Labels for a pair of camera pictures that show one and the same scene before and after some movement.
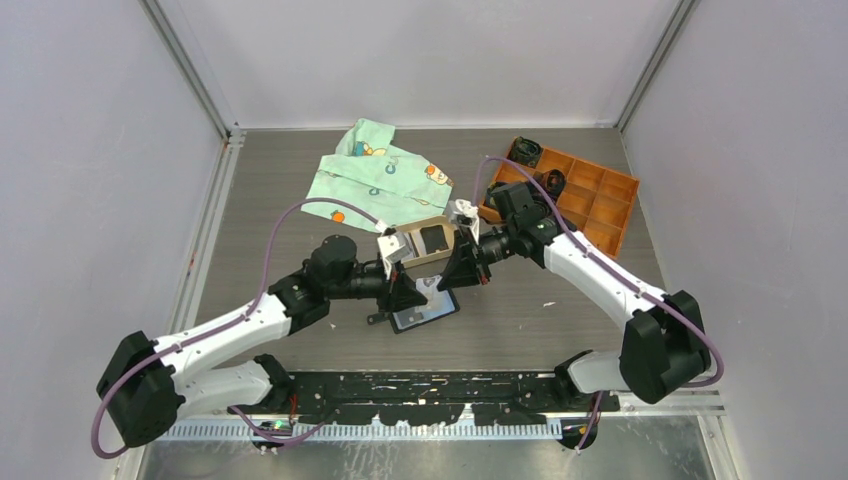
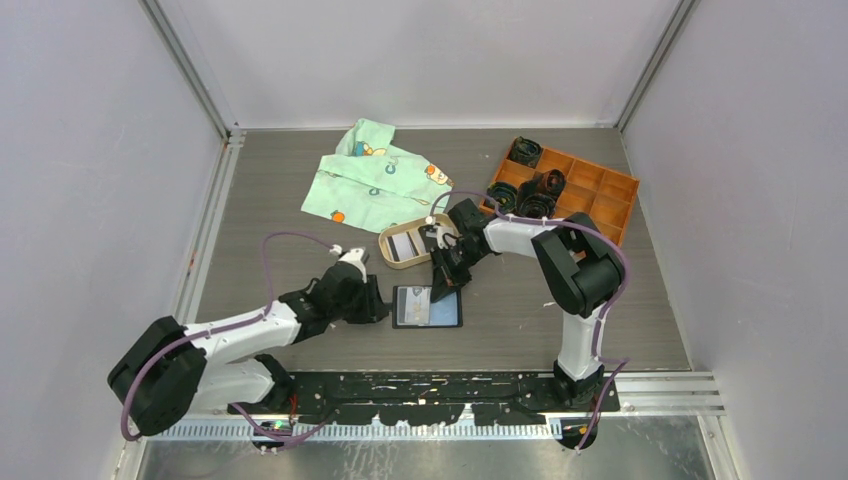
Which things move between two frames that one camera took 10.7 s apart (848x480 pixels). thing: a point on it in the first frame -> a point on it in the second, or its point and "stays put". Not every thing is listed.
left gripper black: (398, 293) -> (374, 308)
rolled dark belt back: (525, 151) stays put
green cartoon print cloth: (375, 179) stays put
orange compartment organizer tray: (598, 199) stays put
